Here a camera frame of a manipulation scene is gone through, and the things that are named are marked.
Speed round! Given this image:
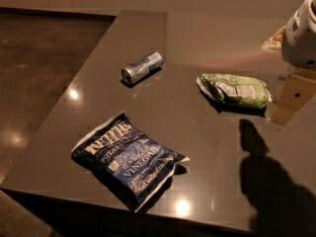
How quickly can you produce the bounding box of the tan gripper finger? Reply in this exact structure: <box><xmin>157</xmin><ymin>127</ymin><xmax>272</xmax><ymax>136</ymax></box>
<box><xmin>268</xmin><ymin>70</ymin><xmax>316</xmax><ymax>125</ymax></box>

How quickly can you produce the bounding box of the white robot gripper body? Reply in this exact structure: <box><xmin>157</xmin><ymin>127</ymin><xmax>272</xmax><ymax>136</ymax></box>
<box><xmin>281</xmin><ymin>0</ymin><xmax>316</xmax><ymax>69</ymax></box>

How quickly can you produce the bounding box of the blue Kettle chip bag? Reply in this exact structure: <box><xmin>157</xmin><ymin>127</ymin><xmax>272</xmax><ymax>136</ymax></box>
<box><xmin>71</xmin><ymin>112</ymin><xmax>190</xmax><ymax>212</ymax></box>

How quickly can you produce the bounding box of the green jalapeno chip bag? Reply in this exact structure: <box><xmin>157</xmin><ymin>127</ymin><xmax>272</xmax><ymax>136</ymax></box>
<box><xmin>196</xmin><ymin>73</ymin><xmax>272</xmax><ymax>110</ymax></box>

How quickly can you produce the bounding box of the small snack packet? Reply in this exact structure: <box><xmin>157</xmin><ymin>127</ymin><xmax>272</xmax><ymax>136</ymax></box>
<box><xmin>261</xmin><ymin>27</ymin><xmax>285</xmax><ymax>52</ymax></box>

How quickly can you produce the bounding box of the silver aluminium drink can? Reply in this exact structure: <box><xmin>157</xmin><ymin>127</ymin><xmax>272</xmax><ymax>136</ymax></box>
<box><xmin>121</xmin><ymin>52</ymin><xmax>163</xmax><ymax>85</ymax></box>

